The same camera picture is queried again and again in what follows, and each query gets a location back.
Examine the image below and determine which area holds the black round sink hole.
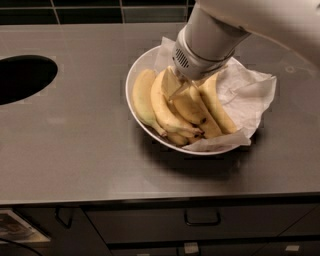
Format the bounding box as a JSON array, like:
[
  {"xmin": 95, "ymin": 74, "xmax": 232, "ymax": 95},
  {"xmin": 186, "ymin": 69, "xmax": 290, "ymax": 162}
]
[{"xmin": 0, "ymin": 55, "xmax": 58, "ymax": 105}]

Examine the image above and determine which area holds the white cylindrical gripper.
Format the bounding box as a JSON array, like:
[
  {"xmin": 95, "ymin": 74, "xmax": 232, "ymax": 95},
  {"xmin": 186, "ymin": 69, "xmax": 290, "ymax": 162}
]
[{"xmin": 162, "ymin": 3, "xmax": 249, "ymax": 100}]

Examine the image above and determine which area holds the black cable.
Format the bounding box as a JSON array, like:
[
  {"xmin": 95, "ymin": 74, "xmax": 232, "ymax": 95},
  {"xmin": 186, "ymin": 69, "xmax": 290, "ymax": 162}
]
[{"xmin": 0, "ymin": 237, "xmax": 44, "ymax": 256}]

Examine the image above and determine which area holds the lower hidden yellow banana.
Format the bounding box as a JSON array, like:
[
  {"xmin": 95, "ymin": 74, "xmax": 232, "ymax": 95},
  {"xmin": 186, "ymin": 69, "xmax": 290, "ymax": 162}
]
[{"xmin": 189, "ymin": 86, "xmax": 223, "ymax": 139}]

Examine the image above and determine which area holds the white oval bowl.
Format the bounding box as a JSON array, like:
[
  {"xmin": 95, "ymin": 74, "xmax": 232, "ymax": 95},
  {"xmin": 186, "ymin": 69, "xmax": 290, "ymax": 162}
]
[{"xmin": 125, "ymin": 46, "xmax": 256, "ymax": 156}]

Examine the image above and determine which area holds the white crumpled paper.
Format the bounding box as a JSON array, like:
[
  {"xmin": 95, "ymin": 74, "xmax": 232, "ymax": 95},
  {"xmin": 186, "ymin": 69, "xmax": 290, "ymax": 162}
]
[{"xmin": 153, "ymin": 36, "xmax": 278, "ymax": 153}]

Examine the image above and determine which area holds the grey cabinet door left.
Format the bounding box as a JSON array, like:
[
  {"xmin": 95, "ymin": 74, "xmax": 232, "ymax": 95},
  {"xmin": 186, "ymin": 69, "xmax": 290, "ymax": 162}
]
[{"xmin": 15, "ymin": 207, "xmax": 110, "ymax": 256}]

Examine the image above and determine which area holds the lower grey drawer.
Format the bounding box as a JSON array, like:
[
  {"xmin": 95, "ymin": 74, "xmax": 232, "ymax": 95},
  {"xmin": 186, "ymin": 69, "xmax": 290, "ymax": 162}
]
[{"xmin": 111, "ymin": 241, "xmax": 320, "ymax": 256}]

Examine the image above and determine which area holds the black cabinet handle left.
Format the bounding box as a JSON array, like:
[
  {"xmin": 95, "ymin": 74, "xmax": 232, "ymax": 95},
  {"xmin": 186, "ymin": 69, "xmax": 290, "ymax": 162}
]
[{"xmin": 54, "ymin": 207, "xmax": 73, "ymax": 229}]

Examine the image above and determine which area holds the open drawer with papers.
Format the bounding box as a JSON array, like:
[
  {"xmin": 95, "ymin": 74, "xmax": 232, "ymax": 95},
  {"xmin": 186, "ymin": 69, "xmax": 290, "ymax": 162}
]
[{"xmin": 0, "ymin": 209, "xmax": 50, "ymax": 243}]

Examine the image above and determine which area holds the black drawer handle centre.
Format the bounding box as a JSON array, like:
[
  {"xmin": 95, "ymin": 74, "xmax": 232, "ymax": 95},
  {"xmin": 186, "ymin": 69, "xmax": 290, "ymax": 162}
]
[{"xmin": 183, "ymin": 210, "xmax": 222, "ymax": 227}]

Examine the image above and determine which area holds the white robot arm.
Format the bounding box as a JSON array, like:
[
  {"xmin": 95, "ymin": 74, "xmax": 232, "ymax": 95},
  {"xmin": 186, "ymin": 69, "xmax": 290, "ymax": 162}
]
[{"xmin": 165, "ymin": 0, "xmax": 320, "ymax": 99}]

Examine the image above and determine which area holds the grey drawer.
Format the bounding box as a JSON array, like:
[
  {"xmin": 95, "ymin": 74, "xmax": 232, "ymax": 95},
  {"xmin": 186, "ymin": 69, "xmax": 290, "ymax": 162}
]
[
  {"xmin": 111, "ymin": 241, "xmax": 320, "ymax": 256},
  {"xmin": 87, "ymin": 204, "xmax": 320, "ymax": 244}
]

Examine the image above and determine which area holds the under yellow banana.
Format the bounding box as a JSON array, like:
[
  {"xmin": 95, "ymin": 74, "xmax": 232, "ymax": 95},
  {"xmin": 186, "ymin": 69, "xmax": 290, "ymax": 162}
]
[{"xmin": 165, "ymin": 99, "xmax": 204, "ymax": 147}]

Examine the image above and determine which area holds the grey drawer front centre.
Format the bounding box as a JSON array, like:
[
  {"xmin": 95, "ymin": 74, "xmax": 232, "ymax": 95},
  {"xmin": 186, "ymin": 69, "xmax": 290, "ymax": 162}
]
[{"xmin": 87, "ymin": 204, "xmax": 320, "ymax": 244}]

